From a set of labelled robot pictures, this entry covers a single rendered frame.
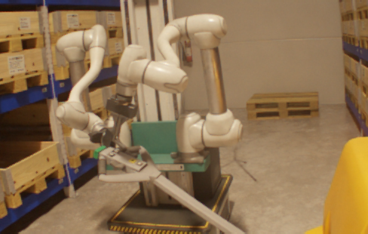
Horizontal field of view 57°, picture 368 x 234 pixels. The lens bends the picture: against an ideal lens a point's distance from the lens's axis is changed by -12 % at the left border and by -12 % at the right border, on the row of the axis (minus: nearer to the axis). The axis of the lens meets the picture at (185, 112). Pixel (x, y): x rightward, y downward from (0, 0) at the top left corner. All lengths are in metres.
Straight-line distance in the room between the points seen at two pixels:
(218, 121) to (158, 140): 0.50
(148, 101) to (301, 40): 4.85
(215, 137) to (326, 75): 5.09
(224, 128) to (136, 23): 0.89
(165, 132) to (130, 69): 0.94
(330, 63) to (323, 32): 0.58
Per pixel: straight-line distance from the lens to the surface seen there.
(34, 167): 3.32
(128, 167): 1.68
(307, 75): 7.02
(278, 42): 6.98
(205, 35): 1.95
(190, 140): 2.18
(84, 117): 1.94
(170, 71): 1.49
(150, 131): 2.42
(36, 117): 4.01
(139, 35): 2.45
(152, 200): 2.65
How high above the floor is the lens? 1.45
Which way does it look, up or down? 12 degrees down
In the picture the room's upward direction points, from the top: 6 degrees counter-clockwise
